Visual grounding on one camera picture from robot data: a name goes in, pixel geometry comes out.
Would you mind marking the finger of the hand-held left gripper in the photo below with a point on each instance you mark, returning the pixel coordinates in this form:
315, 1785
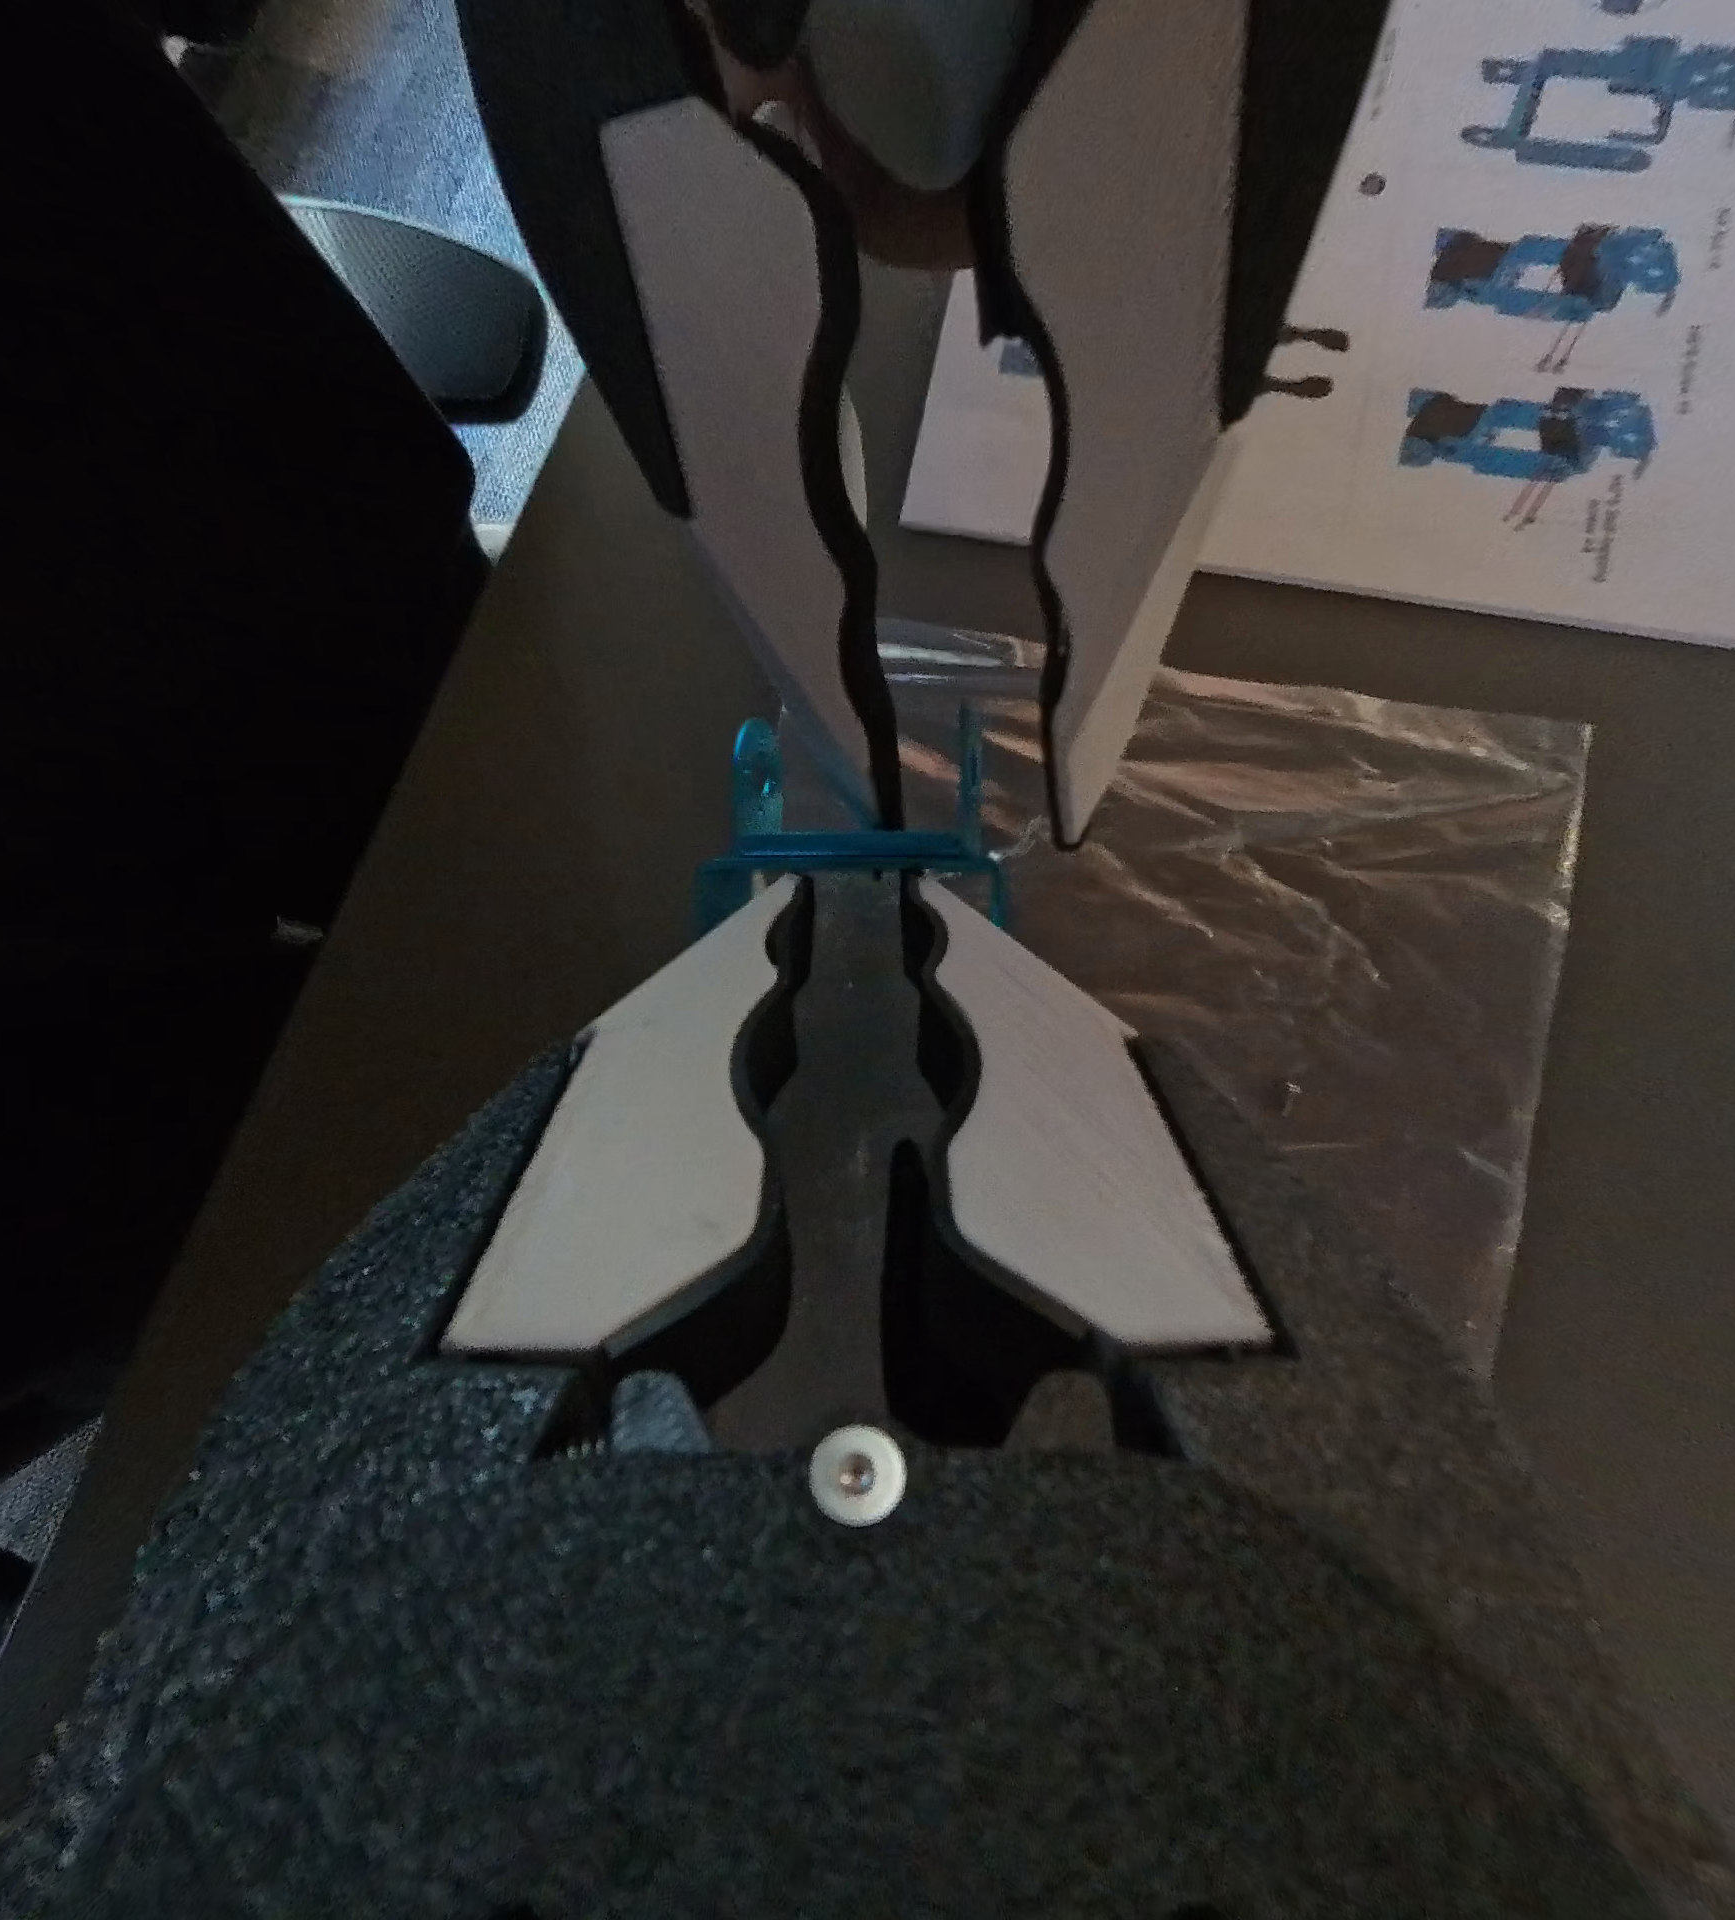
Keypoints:
718, 301
1138, 301

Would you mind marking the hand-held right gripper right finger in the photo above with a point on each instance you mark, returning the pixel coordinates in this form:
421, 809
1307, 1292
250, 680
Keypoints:
1105, 1185

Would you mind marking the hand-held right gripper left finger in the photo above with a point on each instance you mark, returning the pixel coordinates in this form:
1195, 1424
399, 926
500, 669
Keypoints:
628, 1185

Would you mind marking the long-legged blue U bracket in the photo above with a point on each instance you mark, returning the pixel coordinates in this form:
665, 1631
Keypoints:
710, 890

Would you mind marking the short-legged blue U bracket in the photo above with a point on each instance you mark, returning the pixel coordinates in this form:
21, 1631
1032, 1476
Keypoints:
756, 771

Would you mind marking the grey chair armrest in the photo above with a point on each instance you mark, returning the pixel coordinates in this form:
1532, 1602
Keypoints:
417, 301

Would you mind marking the clear plastic bag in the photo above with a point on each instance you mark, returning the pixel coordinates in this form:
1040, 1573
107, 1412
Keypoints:
1332, 929

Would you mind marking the white instruction manual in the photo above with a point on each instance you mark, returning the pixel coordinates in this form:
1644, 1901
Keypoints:
1483, 451

